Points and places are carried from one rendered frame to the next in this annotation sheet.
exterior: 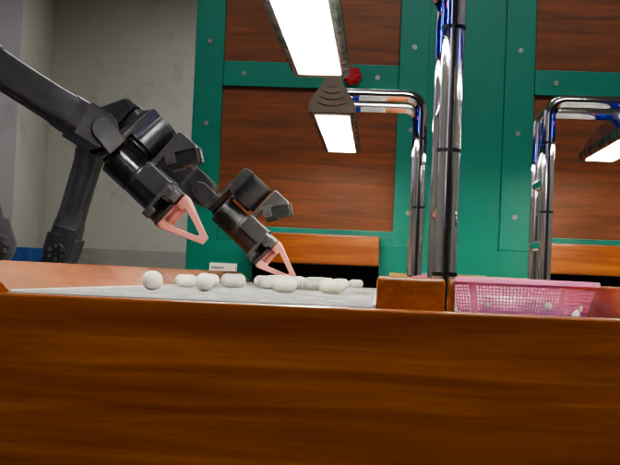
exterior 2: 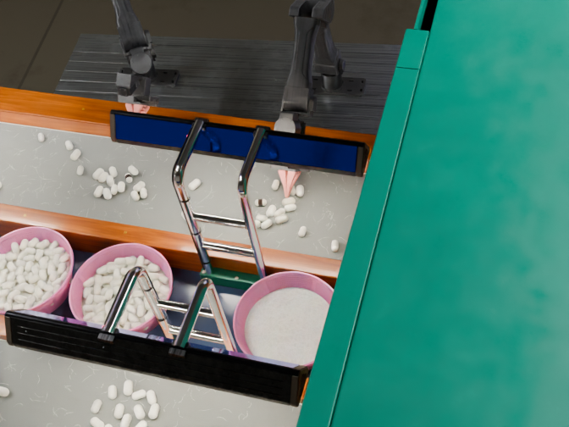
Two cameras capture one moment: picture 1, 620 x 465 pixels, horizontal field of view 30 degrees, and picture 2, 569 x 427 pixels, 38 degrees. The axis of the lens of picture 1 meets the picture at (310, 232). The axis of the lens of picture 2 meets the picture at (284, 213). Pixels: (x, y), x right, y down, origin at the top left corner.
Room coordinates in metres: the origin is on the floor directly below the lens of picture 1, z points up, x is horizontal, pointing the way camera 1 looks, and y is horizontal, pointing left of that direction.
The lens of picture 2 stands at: (2.82, -1.26, 2.51)
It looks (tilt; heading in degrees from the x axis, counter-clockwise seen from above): 53 degrees down; 111
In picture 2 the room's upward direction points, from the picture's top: 11 degrees counter-clockwise
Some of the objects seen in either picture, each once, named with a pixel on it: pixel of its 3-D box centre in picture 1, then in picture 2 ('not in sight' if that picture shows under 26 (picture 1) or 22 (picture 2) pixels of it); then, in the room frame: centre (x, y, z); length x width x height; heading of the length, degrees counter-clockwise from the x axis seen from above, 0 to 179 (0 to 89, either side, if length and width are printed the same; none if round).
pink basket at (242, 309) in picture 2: not in sight; (290, 328); (2.42, -0.34, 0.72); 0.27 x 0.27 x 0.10
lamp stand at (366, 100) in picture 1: (375, 208); (234, 208); (2.26, -0.13, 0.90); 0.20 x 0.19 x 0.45; 177
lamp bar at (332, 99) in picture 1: (338, 117); (234, 136); (2.27, -0.05, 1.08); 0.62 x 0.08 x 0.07; 177
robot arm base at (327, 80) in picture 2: not in sight; (331, 77); (2.37, 0.53, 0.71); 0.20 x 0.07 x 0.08; 2
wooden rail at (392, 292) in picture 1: (394, 312); (93, 237); (1.83, -0.14, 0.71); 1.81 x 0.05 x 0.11; 177
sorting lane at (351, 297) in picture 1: (282, 294); (115, 182); (1.84, 0.04, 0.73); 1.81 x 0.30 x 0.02; 177
